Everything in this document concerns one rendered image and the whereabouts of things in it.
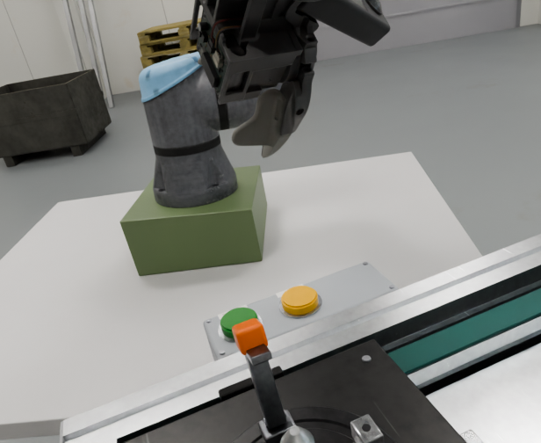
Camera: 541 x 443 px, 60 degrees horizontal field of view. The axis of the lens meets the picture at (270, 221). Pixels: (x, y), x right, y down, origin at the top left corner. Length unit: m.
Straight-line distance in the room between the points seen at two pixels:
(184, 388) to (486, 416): 0.27
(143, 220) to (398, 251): 0.42
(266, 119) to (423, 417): 0.28
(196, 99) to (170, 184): 0.15
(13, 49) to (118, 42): 1.70
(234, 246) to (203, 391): 0.37
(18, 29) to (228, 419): 8.52
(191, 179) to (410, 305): 0.43
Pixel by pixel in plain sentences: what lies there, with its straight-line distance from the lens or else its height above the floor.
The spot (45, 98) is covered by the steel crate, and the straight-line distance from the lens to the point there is 5.13.
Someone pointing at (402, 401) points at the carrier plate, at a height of 0.97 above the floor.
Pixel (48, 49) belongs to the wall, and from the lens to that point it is 8.64.
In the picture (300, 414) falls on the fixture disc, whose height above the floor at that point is 0.99.
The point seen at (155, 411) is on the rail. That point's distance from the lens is 0.46.
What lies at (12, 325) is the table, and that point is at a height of 0.86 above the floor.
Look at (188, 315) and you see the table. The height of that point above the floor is 0.86.
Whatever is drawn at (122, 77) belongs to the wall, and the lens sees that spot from 8.28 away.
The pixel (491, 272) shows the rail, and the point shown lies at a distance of 0.56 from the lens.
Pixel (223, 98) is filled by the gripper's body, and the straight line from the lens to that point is 0.39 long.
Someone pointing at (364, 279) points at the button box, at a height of 0.96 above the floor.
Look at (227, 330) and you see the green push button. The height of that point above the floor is 0.97.
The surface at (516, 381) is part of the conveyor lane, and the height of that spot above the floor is 0.92.
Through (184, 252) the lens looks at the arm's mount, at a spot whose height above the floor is 0.90.
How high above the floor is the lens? 1.28
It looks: 27 degrees down
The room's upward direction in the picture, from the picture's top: 11 degrees counter-clockwise
